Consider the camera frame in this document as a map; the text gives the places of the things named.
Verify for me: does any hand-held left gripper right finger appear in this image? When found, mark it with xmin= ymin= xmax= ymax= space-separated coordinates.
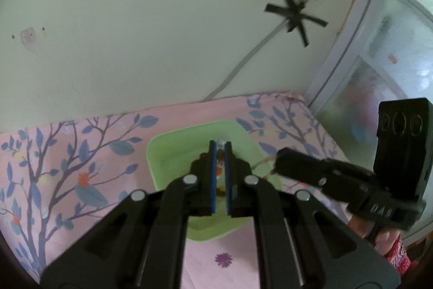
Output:
xmin=223 ymin=142 xmax=401 ymax=289

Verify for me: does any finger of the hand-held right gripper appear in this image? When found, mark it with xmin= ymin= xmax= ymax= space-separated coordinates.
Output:
xmin=272 ymin=147 xmax=376 ymax=208

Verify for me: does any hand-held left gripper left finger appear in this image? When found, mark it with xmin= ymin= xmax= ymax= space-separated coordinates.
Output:
xmin=40 ymin=140 xmax=218 ymax=289

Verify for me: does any light green plastic basin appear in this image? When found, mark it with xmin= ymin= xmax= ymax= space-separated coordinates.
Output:
xmin=145 ymin=120 xmax=283 ymax=242

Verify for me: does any person's right hand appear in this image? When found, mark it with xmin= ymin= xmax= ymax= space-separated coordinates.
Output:
xmin=348 ymin=215 xmax=402 ymax=253

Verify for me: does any red patterned clothing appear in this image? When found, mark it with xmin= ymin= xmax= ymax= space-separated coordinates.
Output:
xmin=386 ymin=236 xmax=412 ymax=277

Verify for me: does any white framed glass door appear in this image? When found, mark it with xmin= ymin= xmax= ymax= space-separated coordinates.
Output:
xmin=304 ymin=0 xmax=433 ymax=244

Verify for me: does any pink floral blanket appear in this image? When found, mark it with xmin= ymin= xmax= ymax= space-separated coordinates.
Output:
xmin=0 ymin=91 xmax=400 ymax=289

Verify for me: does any black tape star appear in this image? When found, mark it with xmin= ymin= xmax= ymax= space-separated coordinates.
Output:
xmin=265 ymin=0 xmax=329 ymax=47

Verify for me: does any grey wall cable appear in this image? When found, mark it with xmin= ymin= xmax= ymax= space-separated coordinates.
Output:
xmin=202 ymin=0 xmax=307 ymax=102

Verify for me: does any small clear wall sticker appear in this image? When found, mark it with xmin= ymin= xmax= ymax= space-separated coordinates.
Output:
xmin=20 ymin=27 xmax=37 ymax=47

